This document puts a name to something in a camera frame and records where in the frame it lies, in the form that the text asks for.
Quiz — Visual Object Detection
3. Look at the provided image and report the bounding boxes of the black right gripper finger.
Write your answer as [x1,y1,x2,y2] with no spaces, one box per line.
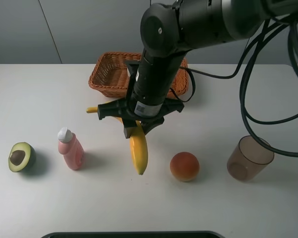
[141,118,164,135]

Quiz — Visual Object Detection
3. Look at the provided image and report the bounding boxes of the halved avocado with pit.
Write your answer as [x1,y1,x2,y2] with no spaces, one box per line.
[8,142,36,173]

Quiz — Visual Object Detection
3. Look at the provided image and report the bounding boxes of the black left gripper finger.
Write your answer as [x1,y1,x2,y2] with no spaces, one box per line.
[123,119,137,139]

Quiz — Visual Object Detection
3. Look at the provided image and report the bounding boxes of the translucent brown plastic cup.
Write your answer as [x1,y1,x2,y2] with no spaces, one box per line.
[226,135,275,182]

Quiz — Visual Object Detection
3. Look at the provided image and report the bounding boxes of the black cables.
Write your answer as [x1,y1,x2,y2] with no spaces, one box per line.
[169,7,298,158]

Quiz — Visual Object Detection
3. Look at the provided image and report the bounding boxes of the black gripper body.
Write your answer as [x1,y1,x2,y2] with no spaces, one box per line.
[97,98,184,122]

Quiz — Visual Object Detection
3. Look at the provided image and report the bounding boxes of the black device edge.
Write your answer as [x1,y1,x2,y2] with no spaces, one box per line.
[43,231,223,238]

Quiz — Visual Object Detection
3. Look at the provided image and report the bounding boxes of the yellow banana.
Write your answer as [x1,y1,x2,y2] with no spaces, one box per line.
[86,100,149,176]

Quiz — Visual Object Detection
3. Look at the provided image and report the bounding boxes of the pink bottle white cap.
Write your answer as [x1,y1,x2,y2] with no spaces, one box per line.
[58,127,84,170]

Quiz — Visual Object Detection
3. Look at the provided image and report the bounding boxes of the woven wicker basket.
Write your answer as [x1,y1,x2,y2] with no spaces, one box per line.
[88,52,189,98]

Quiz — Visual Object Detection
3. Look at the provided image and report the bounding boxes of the orange peach fruit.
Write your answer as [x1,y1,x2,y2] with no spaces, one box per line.
[170,152,200,182]

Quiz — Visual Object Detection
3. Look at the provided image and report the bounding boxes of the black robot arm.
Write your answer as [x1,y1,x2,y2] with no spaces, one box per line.
[98,0,282,138]

